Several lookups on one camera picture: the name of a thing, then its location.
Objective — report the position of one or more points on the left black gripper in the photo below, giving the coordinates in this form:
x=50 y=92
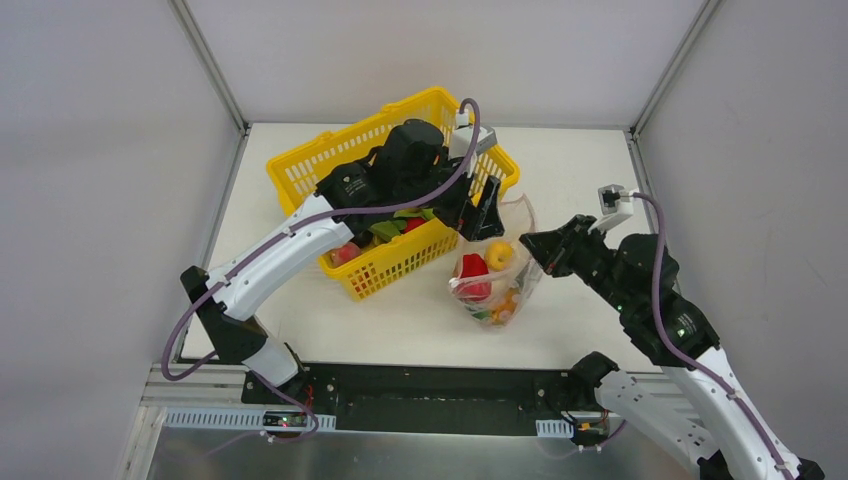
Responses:
x=473 y=209

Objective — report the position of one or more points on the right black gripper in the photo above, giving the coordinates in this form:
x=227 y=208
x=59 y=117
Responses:
x=577 y=245

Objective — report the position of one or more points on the yellow round fruit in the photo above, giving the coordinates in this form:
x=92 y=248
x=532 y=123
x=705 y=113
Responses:
x=499 y=255

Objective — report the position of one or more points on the clear zip top bag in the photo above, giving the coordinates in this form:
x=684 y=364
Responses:
x=493 y=279

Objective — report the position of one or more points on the red bell pepper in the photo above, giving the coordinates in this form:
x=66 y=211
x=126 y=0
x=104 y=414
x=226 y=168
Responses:
x=470 y=288

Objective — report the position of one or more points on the toy pineapple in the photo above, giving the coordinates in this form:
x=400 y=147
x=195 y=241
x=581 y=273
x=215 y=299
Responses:
x=503 y=311

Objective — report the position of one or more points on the yellow plastic basket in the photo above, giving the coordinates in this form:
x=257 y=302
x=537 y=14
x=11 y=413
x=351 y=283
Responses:
x=376 y=167

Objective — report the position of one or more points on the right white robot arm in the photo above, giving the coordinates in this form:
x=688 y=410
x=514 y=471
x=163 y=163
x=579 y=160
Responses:
x=730 y=440

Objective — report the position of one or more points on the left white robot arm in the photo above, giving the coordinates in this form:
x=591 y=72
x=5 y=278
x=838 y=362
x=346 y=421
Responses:
x=227 y=298

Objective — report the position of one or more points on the red tomato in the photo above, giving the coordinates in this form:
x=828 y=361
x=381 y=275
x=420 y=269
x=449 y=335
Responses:
x=412 y=223

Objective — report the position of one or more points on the green leafy vegetable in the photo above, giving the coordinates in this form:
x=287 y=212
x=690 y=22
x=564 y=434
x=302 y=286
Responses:
x=387 y=230

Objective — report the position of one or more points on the pink peach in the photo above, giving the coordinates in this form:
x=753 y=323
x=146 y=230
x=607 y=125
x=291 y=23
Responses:
x=344 y=254

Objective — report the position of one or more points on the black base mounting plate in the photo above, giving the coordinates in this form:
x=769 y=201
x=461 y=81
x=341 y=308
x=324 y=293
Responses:
x=442 y=400

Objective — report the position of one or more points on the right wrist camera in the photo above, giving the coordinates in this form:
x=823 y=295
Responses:
x=617 y=206

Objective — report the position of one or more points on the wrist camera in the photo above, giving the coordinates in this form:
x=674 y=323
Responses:
x=466 y=135
x=617 y=206

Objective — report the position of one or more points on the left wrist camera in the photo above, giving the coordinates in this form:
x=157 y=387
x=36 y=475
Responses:
x=466 y=135

